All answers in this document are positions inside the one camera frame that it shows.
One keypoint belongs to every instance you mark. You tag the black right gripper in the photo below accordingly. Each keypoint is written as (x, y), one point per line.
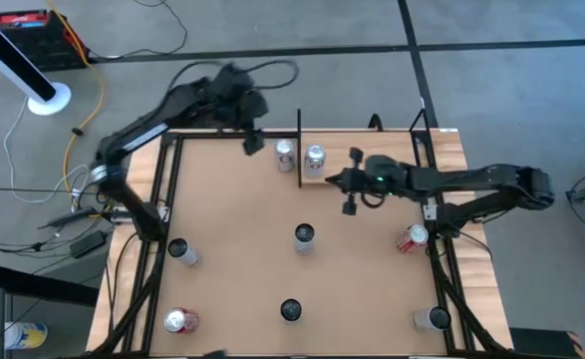
(357, 182)

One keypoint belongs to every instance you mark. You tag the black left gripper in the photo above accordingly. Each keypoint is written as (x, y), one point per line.
(234, 97)

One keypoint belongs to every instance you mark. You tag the silver Diet Coke can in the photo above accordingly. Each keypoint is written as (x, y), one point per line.
(284, 157)
(315, 162)

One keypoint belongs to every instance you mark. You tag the white Celsius slim can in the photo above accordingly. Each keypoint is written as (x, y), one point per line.
(304, 242)
(430, 319)
(185, 251)

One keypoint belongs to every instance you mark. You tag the red Coca-Cola can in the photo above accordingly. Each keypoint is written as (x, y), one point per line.
(412, 239)
(181, 320)

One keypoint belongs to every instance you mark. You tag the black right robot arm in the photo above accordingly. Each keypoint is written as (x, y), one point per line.
(471, 179)

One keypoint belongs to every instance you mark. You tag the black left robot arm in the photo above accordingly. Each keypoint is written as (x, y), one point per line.
(147, 124)

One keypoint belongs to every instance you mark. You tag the tan surface sheet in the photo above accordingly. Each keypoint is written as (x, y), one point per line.
(232, 279)

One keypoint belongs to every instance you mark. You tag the dark can bottom centre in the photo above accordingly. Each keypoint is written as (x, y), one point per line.
(291, 310)

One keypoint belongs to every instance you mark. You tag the black power brick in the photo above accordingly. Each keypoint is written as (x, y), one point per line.
(87, 244)

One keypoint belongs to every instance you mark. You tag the black power strip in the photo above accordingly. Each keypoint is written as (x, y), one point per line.
(68, 218)

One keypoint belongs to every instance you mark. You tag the white pole stand round base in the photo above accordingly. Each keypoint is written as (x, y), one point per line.
(48, 102)

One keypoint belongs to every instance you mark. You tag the black red toolbox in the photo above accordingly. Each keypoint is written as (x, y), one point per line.
(33, 45)

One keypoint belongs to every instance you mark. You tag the black orange striped case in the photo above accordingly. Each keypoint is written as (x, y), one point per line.
(541, 346)

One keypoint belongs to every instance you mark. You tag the white yellow wipes canister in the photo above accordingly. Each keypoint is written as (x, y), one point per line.
(25, 335)

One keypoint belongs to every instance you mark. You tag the silver mounting bracket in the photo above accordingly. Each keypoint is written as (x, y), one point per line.
(430, 212)
(165, 214)

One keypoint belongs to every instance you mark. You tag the black aluminium rig frame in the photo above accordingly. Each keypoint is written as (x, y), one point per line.
(445, 279)

